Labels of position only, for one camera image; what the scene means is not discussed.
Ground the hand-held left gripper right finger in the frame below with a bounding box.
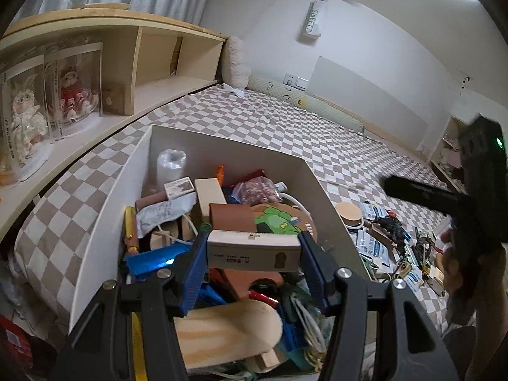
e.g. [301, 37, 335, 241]
[297, 231, 457, 381]

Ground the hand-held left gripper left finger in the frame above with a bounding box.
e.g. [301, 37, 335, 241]
[51, 232, 210, 381]

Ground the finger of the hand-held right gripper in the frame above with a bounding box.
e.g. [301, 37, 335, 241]
[379, 175, 473, 223]

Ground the white beige small box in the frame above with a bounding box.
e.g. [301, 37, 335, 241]
[207, 229, 301, 272]

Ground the rounded wooden block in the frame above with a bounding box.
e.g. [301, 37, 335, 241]
[175, 297, 290, 371]

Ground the white cardboard box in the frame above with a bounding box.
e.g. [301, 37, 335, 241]
[69, 125, 378, 381]

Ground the person's right forearm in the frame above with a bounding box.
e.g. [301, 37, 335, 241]
[464, 246, 508, 381]

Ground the person's right hand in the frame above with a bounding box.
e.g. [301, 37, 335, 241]
[442, 234, 477, 322]

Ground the dark knitted scrunchie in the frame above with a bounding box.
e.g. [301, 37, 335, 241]
[373, 214, 410, 257]

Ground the pile of clothes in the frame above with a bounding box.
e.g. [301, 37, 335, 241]
[437, 139, 465, 183]

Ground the shiny blue box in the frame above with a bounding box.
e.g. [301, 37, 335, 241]
[127, 244, 191, 276]

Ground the blue white sachet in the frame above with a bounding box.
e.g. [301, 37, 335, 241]
[363, 202, 389, 220]

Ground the brown hair claw clip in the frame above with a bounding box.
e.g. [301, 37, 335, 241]
[415, 235, 437, 257]

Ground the blue white mask packet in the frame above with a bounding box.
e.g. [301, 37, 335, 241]
[354, 232, 394, 264]

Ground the wooden closet shelf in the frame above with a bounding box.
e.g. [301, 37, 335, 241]
[431, 115, 477, 195]

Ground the crumpled white packet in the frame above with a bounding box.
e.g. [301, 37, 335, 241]
[137, 200, 197, 235]

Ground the green frog coaster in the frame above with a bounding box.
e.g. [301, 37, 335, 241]
[254, 203, 316, 243]

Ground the round cork lid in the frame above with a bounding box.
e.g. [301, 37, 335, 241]
[334, 202, 364, 230]

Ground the brown roll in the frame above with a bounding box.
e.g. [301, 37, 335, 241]
[135, 192, 167, 211]

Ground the small grey printed box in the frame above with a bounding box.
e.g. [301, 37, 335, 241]
[164, 177, 195, 199]

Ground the bag of pink beads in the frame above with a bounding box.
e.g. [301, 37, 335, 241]
[232, 180, 280, 207]

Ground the white headboard panel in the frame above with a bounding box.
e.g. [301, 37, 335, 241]
[307, 56, 429, 147]

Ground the clear plastic roll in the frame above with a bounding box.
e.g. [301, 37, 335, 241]
[156, 149, 188, 191]

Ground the green bolster pillow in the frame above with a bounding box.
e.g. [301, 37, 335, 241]
[246, 75, 365, 133]

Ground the checkered bed blanket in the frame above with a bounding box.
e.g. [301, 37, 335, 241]
[14, 83, 477, 342]

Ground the red bag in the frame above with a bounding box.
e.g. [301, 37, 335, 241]
[0, 313, 32, 370]

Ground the brown cardboard box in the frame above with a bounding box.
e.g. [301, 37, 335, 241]
[102, 83, 128, 116]

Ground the hanging white paper bag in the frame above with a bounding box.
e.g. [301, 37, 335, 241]
[299, 0, 328, 42]

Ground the fluffy white pillow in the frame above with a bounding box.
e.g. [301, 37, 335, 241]
[220, 36, 251, 90]

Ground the wooden shelf unit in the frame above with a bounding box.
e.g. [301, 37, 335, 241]
[0, 6, 230, 239]

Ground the doll case with red dress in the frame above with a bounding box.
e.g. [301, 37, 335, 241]
[43, 42, 104, 139]

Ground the doll case with white dress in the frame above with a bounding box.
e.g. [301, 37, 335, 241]
[0, 56, 54, 183]

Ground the white charging cable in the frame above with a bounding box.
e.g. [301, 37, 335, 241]
[278, 192, 314, 223]

